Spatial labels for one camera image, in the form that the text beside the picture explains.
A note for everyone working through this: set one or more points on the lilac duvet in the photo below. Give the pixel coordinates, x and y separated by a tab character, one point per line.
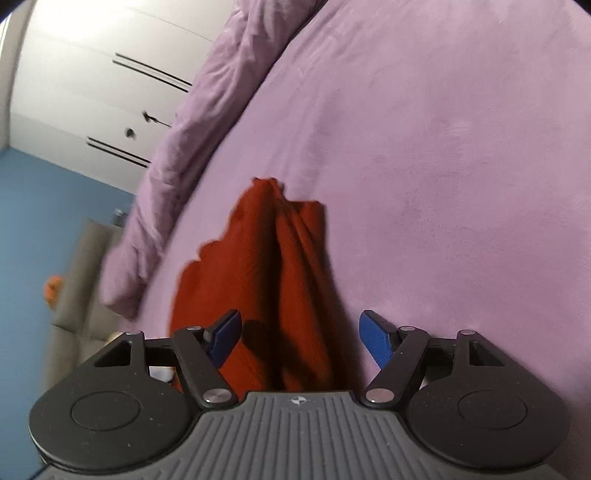
207	115

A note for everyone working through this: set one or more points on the rust red sweater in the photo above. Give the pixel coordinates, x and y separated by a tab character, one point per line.
277	258

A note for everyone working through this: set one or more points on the white wardrobe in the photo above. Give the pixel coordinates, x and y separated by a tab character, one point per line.
92	69

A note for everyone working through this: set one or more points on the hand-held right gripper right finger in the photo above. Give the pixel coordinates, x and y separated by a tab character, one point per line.
375	339

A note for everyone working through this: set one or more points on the grey sofa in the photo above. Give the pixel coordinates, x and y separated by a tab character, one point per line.
85	286

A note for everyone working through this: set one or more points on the bed with purple sheet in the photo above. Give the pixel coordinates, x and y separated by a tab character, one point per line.
438	161

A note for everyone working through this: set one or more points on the orange soft toy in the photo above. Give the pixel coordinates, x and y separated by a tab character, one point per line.
52	290

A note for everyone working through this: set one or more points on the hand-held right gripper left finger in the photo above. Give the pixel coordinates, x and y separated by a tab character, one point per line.
225	339

